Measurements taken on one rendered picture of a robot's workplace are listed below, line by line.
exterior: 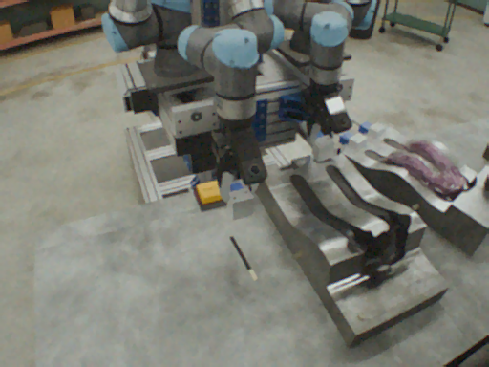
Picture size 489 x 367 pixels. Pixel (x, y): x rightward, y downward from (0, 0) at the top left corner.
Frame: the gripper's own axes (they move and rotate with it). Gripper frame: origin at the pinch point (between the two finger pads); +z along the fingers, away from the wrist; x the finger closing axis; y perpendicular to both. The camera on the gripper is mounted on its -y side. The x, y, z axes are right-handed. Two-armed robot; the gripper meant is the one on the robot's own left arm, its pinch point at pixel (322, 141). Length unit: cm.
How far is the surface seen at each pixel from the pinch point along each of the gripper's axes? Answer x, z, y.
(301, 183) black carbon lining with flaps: 10.4, 3.8, -7.8
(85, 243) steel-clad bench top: 68, 5, -1
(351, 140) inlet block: -14.1, 9.3, 4.2
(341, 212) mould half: 6.7, 1.4, -21.1
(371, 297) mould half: 11.8, 1.1, -42.4
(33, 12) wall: 162, 103, 498
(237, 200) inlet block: 29.4, -7.3, -13.4
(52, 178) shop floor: 121, 98, 130
